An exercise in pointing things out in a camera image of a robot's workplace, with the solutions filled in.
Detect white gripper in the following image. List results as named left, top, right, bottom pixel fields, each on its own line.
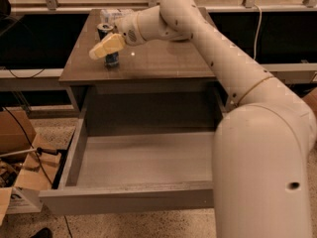
left=89, top=13, right=145, bottom=60

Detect blue redbull can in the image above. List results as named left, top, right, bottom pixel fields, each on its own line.
left=97, top=23, right=119, bottom=68

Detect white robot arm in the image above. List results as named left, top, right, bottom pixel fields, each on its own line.
left=89, top=0, right=316, bottom=238

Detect open grey top drawer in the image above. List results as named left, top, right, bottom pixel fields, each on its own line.
left=38, top=86, right=229, bottom=216

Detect clear plastic water bottle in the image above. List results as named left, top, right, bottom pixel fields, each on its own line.
left=99, top=8, right=135, bottom=27

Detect open brown cardboard box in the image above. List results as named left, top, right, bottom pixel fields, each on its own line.
left=0, top=111, right=61, bottom=223

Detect black shoe tip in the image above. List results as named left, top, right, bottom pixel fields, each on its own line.
left=30, top=228, right=53, bottom=238

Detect metal railing frame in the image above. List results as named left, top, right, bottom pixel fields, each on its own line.
left=0, top=0, right=317, bottom=16

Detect black cable on floor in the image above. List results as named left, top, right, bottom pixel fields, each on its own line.
left=2, top=106, right=74, bottom=238

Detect white hanging cable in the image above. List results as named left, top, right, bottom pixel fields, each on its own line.
left=252, top=4, right=263, bottom=61

